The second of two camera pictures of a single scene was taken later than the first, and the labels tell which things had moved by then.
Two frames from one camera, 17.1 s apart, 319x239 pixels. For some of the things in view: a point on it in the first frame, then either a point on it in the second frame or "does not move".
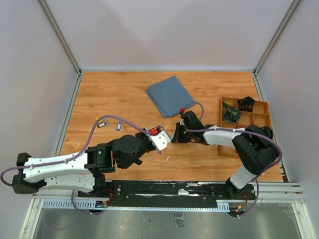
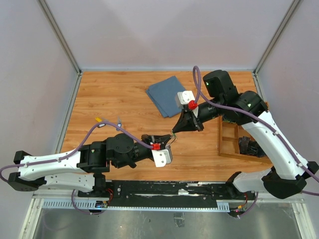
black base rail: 164,194 does not move
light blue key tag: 118,126 does not move
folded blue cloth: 169,95 does not move
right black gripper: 177,138 -> 185,122
